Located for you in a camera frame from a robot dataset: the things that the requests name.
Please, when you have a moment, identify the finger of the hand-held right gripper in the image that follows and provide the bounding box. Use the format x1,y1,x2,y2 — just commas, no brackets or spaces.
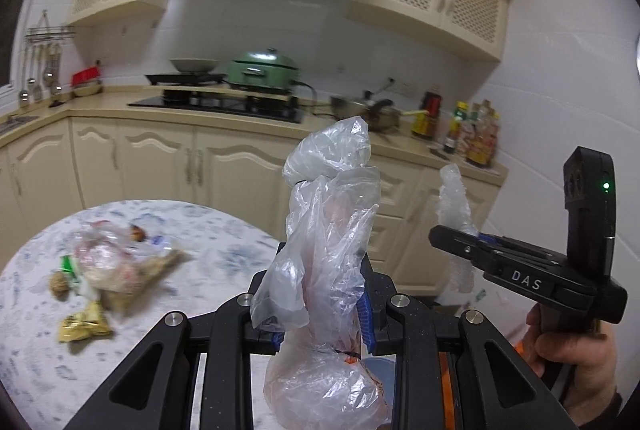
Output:
477,232,566,262
428,225,501,271

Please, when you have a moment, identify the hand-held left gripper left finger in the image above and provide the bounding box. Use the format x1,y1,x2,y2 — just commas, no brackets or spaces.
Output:
64,271,281,430

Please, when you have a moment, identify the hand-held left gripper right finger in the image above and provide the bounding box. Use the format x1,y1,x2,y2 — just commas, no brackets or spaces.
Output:
357,260,586,430

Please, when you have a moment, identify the clear bag with orange contents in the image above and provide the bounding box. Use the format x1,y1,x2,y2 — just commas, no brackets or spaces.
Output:
250,115,393,430

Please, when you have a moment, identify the person's right forearm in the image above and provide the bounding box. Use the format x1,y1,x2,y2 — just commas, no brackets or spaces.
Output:
562,387,633,430

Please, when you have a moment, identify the person's right hand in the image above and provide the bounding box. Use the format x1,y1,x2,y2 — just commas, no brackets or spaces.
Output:
526,305,621,408

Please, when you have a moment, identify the yellow label bottle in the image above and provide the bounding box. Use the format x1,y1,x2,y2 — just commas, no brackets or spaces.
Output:
444,102,468,154

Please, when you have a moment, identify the clear bag with pink contents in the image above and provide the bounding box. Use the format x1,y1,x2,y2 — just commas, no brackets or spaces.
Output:
72,219,183,311

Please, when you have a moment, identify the gold foil wrapper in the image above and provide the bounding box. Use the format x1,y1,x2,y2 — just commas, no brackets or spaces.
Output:
57,300,113,343

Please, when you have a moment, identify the steel pot with lid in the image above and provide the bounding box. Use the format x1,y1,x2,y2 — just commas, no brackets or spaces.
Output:
330,92,403,133

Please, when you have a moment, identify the green snack wrapper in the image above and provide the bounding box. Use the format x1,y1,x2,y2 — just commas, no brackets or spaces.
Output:
60,255,83,283

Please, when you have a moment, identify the brown walnut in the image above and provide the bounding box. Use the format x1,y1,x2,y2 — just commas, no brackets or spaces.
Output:
49,272,71,298

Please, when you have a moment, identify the row of cream base cabinets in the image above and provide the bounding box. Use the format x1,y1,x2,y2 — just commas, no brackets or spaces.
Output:
0,115,501,301

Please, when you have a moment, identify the black gas stove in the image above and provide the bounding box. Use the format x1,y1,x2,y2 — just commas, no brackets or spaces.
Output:
126,92,305,125

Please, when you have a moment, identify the black flat pan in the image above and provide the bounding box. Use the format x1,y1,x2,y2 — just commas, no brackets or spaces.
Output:
145,71,228,86

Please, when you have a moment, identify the beige countertop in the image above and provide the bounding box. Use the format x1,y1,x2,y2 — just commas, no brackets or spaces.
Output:
0,85,508,186

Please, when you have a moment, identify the green electric pot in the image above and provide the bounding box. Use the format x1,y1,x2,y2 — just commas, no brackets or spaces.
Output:
223,47,302,92

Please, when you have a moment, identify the white bowl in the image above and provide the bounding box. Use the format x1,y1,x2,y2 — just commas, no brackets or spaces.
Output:
168,57,221,73

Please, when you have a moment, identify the red container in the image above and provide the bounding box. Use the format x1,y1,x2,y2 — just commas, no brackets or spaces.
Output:
71,66,103,88

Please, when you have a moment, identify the steel sink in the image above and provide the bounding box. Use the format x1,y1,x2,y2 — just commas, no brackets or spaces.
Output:
0,114,41,136

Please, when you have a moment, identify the steel spatula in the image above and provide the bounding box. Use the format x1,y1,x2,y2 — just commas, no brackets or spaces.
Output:
31,45,44,102

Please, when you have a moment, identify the black power cable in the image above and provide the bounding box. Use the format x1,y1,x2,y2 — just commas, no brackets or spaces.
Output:
295,77,398,113

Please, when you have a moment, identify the wire utensil rack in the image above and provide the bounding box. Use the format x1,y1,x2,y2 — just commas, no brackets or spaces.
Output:
24,10,77,43

